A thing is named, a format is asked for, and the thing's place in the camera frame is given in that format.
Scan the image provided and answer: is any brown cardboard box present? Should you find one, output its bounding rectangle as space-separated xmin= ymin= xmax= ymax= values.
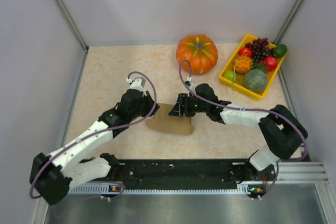
xmin=145 ymin=103 xmax=194 ymax=135

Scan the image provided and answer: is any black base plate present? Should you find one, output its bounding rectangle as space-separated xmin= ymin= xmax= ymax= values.
xmin=89 ymin=158 xmax=276 ymax=190

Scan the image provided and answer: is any green lime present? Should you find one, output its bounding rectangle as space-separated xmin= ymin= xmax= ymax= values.
xmin=223 ymin=70 xmax=236 ymax=82

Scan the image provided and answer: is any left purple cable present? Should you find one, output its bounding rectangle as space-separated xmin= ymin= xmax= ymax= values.
xmin=29 ymin=71 xmax=158 ymax=199

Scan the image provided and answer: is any dark purple grape bunch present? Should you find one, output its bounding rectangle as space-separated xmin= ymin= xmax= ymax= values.
xmin=245 ymin=38 xmax=273 ymax=63

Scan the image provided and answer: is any green avocado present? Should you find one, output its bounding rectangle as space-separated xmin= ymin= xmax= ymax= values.
xmin=272 ymin=44 xmax=288 ymax=58

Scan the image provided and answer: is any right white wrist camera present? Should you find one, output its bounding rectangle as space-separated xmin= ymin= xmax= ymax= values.
xmin=184 ymin=77 xmax=197 ymax=93

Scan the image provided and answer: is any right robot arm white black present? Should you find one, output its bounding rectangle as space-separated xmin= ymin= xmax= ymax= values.
xmin=169 ymin=81 xmax=308 ymax=180

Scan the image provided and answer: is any red apple left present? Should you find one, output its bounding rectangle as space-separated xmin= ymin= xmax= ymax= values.
xmin=237 ymin=47 xmax=253 ymax=58

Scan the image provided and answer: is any orange pineapple toy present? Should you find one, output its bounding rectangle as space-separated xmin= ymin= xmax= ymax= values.
xmin=233 ymin=55 xmax=253 ymax=74

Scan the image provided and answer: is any white cable duct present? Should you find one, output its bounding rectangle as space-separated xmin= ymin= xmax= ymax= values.
xmin=68 ymin=184 xmax=266 ymax=195

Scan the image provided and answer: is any purple cable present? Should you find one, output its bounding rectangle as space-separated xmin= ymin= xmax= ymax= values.
xmin=29 ymin=71 xmax=158 ymax=199
xmin=178 ymin=60 xmax=308 ymax=162

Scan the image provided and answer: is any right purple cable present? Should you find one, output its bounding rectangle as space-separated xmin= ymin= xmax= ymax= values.
xmin=178 ymin=60 xmax=308 ymax=162

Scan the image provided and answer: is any orange pumpkin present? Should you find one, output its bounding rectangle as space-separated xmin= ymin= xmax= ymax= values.
xmin=175 ymin=34 xmax=218 ymax=74

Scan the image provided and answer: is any green melon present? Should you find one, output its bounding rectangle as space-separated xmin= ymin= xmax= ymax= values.
xmin=244 ymin=69 xmax=268 ymax=93

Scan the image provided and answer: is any red apple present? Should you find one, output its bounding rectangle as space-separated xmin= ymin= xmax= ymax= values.
xmin=263 ymin=56 xmax=278 ymax=72
xmin=237 ymin=47 xmax=253 ymax=58

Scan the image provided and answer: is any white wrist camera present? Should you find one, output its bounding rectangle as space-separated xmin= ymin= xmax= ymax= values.
xmin=127 ymin=77 xmax=146 ymax=95
xmin=184 ymin=77 xmax=197 ymax=93

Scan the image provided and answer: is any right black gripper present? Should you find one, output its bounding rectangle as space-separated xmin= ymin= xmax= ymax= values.
xmin=169 ymin=93 xmax=209 ymax=118

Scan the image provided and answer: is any red apple right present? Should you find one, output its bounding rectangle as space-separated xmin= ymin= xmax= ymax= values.
xmin=263 ymin=56 xmax=278 ymax=72

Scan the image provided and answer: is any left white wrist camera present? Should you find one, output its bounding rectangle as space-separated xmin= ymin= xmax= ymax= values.
xmin=127 ymin=77 xmax=146 ymax=95

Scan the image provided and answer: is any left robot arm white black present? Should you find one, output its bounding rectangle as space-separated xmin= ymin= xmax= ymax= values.
xmin=29 ymin=89 xmax=159 ymax=206

